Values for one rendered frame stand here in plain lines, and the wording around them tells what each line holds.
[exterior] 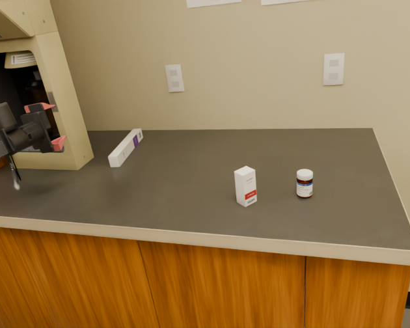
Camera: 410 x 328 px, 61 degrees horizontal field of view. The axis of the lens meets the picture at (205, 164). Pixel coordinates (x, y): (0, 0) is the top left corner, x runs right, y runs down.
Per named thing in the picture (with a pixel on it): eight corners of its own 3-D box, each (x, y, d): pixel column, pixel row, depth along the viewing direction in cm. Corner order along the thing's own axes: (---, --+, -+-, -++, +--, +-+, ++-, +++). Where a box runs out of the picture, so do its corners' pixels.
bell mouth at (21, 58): (28, 59, 133) (24, 44, 131) (68, 56, 128) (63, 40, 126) (-8, 69, 118) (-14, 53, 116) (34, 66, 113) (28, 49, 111)
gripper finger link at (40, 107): (59, 95, 101) (36, 104, 92) (68, 119, 103) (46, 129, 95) (41, 99, 103) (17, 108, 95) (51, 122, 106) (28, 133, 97)
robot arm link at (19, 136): (0, 159, 88) (15, 155, 86) (-14, 133, 86) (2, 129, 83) (20, 148, 94) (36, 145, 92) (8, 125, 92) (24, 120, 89)
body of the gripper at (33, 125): (41, 110, 94) (21, 118, 88) (56, 145, 98) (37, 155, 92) (24, 113, 97) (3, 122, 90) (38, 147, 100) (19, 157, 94)
